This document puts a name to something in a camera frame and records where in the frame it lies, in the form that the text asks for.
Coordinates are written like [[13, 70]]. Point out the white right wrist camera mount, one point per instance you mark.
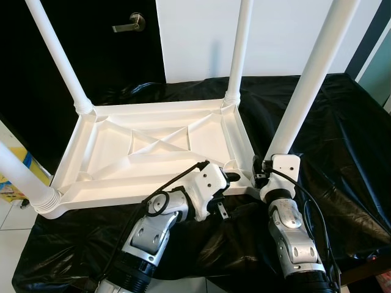
[[284, 168]]

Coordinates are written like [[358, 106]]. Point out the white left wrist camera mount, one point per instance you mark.
[[208, 183]]

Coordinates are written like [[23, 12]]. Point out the black plastic table cover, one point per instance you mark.
[[348, 152]]

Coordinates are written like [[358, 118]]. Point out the yellow box with blue band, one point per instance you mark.
[[9, 189]]

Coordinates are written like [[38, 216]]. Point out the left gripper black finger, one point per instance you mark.
[[232, 176], [223, 211]]

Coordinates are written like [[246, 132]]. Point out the white plastic table top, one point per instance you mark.
[[110, 159]]

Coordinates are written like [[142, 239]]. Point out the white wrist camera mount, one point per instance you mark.
[[208, 183], [284, 168]]

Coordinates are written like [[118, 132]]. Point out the black door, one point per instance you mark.
[[36, 91]]

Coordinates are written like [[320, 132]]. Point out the white plastic table leg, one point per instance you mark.
[[239, 49], [311, 79], [58, 58], [21, 174]]

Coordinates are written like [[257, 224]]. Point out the dark grey wall post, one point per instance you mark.
[[369, 36]]

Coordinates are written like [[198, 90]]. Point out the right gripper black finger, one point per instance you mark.
[[257, 168]]

